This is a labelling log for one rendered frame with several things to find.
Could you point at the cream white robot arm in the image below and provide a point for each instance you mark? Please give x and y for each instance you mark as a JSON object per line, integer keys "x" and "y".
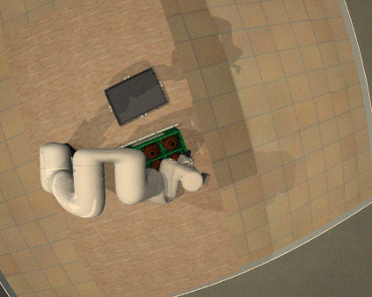
{"x": 84, "y": 194}

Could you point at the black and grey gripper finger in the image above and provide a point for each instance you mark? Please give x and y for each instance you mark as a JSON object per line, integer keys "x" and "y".
{"x": 188, "y": 153}

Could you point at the dark green crate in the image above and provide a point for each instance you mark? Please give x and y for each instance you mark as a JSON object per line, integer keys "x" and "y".
{"x": 165, "y": 153}

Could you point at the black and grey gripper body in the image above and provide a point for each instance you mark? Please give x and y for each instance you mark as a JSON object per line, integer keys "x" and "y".
{"x": 184, "y": 159}

